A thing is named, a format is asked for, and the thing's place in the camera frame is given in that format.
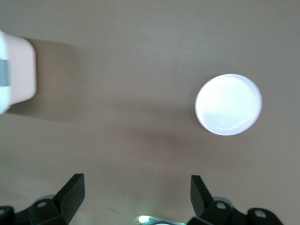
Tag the white lidded lunch box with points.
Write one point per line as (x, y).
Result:
(18, 70)

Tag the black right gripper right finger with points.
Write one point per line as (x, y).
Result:
(202, 199)

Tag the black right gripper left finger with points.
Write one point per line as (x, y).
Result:
(70, 197)

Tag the pale pink round plate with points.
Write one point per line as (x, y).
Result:
(228, 105)

